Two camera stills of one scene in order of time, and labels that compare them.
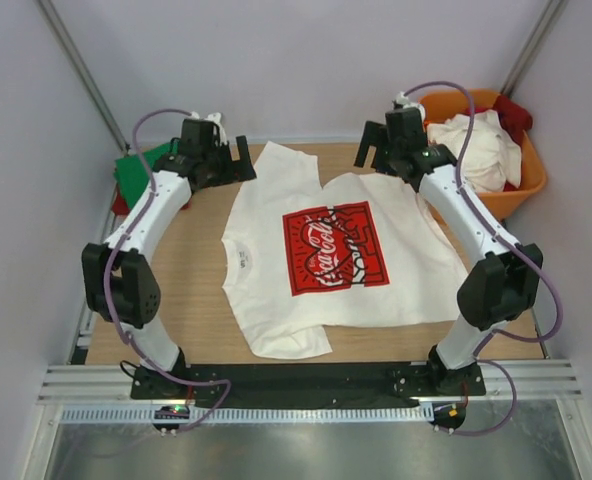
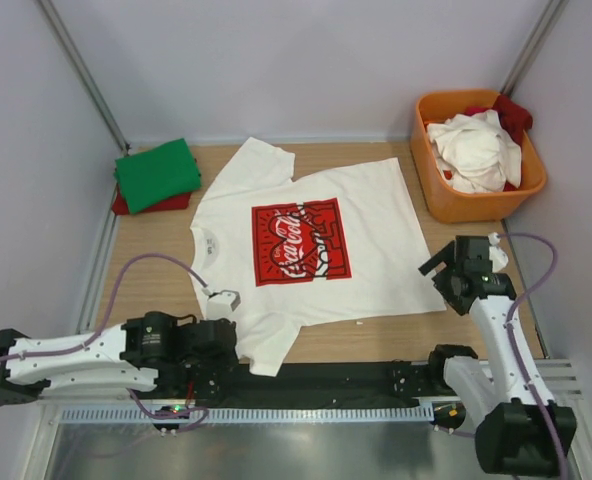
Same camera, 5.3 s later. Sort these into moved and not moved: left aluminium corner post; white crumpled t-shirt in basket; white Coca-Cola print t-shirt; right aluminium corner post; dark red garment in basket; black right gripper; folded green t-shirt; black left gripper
Moved: black right gripper; white Coca-Cola print t-shirt; black left gripper
Not moved: dark red garment in basket; left aluminium corner post; folded green t-shirt; right aluminium corner post; white crumpled t-shirt in basket
